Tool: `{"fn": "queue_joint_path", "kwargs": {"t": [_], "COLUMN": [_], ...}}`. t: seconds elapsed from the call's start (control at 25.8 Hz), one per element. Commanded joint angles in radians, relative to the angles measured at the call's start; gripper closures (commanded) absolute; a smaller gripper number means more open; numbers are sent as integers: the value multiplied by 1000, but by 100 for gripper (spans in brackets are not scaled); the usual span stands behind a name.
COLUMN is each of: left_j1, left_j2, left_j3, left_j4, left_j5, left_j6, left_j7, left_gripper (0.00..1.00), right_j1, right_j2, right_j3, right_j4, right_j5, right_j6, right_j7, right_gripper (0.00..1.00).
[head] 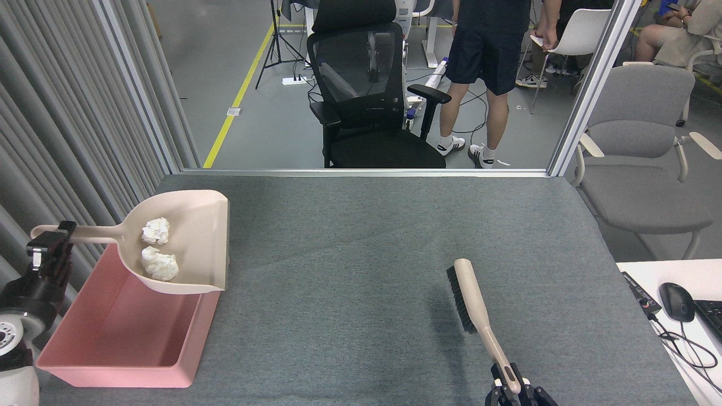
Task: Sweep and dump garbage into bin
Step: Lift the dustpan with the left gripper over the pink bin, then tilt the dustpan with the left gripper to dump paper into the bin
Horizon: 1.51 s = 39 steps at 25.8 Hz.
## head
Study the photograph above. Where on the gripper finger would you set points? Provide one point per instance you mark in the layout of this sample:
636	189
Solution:
536	396
497	392

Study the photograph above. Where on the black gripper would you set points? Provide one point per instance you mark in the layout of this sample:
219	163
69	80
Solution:
28	301

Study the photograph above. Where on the beige hand brush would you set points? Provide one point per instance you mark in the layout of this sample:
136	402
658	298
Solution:
476	304

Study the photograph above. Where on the white paper ball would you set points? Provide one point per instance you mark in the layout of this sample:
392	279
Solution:
156	231
161	265

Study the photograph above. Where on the beige plastic dustpan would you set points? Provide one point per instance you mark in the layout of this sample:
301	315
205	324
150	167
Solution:
197	237

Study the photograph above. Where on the pink plastic bin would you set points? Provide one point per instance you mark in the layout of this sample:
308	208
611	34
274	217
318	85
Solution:
130	332

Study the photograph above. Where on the person's hand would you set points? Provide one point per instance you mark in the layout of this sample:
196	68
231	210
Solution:
547	35

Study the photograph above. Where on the grey pleated curtain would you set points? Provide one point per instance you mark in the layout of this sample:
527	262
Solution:
56	141

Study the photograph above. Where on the black controller with red button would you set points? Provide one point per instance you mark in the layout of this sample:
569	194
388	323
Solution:
640	293

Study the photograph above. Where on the black computer mouse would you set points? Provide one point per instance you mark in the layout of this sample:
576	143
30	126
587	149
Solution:
677	301

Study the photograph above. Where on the white desk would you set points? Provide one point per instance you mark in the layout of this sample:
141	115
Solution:
677	270

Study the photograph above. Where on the black keyboard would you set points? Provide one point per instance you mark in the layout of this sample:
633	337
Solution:
712	318

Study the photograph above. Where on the metal floor socket plate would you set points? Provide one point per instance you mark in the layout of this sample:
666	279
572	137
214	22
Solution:
234	111

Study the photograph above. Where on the black mesh office chair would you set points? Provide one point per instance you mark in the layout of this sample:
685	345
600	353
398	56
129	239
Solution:
383	149

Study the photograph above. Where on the grey padded chair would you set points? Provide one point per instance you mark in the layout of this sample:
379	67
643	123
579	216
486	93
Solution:
637	141

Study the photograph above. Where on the white power strip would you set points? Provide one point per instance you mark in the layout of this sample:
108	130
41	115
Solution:
294	80

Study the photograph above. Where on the black tripod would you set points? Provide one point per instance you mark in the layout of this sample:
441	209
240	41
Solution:
276	28

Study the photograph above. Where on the seated person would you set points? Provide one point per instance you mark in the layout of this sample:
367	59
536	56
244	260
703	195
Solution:
682	39
541	65

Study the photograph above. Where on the white stand on wheels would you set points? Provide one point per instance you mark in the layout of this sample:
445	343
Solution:
431	39

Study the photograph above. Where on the white plastic chair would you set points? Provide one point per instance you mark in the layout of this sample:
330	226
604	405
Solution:
584	36

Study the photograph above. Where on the silver frame rail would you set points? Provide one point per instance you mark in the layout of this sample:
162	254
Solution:
366	172

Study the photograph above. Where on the white armchair frame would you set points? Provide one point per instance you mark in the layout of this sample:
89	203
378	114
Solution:
699	59

